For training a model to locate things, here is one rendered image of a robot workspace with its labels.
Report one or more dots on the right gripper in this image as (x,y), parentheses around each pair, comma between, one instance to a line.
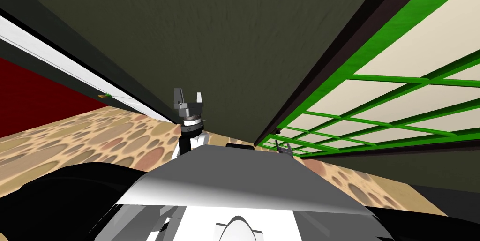
(286,150)

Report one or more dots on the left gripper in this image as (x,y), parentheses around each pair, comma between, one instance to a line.
(190,109)

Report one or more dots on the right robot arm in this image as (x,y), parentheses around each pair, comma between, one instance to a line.
(431,228)

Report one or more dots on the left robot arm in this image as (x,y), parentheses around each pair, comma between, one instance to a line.
(56,203)

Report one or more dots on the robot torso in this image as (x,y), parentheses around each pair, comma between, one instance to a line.
(232,181)

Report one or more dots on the green door with cream panels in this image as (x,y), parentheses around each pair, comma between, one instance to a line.
(408,64)

